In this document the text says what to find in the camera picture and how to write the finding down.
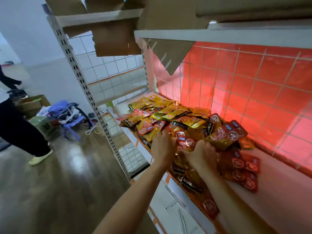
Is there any person's left hand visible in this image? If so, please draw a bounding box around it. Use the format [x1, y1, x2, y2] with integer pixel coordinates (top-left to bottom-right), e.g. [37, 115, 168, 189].
[151, 130, 178, 169]

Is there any person's right hand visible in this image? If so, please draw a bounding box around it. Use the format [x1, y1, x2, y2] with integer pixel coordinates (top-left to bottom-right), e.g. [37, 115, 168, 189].
[182, 139, 220, 177]

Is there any person's right forearm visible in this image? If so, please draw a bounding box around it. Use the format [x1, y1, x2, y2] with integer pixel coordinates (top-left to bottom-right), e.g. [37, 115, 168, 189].
[197, 166, 278, 234]

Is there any person's left forearm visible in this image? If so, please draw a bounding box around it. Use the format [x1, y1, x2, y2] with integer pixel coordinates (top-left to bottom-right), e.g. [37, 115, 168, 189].
[93, 161, 172, 234]

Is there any pile of yellow red snack packets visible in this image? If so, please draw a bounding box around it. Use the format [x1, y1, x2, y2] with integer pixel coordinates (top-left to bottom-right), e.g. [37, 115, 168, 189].
[116, 94, 261, 221]

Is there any red backing panel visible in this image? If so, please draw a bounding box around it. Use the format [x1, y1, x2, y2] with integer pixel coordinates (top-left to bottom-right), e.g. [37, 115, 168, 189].
[154, 41, 312, 178]

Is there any purple plastic stool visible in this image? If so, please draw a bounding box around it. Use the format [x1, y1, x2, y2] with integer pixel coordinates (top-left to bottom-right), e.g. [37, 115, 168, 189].
[48, 100, 94, 142]

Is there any blue grey bag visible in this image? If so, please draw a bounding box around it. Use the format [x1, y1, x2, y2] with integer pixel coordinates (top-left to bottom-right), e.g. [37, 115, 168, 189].
[49, 102, 85, 125]

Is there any brown cardboard box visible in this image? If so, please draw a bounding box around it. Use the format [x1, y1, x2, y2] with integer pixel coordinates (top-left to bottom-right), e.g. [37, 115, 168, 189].
[44, 0, 147, 57]
[137, 0, 213, 76]
[195, 0, 312, 23]

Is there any white metal shelving rack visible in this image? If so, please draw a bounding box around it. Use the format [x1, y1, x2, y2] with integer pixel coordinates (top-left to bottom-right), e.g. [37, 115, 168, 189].
[41, 3, 312, 234]

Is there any green white carton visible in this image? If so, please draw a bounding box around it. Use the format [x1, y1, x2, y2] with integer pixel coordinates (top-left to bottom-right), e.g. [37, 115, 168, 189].
[29, 116, 55, 137]

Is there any open cardboard box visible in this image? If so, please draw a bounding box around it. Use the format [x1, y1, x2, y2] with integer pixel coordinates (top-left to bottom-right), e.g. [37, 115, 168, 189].
[15, 94, 51, 118]

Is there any black bag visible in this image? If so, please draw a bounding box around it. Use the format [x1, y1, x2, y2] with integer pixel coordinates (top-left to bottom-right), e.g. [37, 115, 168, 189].
[7, 89, 29, 100]

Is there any white cable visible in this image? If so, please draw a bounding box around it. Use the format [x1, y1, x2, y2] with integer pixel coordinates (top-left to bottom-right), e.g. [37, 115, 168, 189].
[85, 122, 104, 136]

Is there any white wire mesh panel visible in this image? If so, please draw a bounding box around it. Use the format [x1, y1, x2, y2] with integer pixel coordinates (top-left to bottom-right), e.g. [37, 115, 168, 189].
[68, 33, 147, 105]

